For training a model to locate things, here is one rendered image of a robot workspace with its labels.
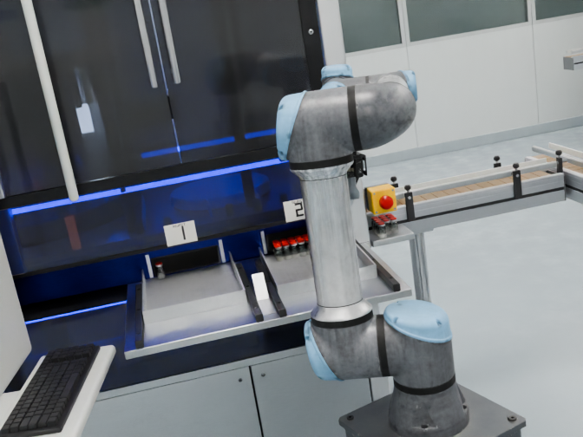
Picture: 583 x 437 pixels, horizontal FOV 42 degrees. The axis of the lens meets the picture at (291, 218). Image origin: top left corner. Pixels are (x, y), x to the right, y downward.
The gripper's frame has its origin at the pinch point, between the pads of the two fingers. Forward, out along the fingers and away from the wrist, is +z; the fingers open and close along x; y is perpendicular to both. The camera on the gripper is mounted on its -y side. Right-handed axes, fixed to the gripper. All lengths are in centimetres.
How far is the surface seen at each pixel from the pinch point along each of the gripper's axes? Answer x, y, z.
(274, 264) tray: -13.7, -22.3, 20.9
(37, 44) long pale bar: -64, -30, -47
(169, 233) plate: -40, -30, 8
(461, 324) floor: 102, -112, 111
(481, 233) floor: 184, -215, 115
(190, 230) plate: -34.6, -29.3, 7.7
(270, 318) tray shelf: -27.1, 12.3, 19.5
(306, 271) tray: -8.6, -10.3, 20.1
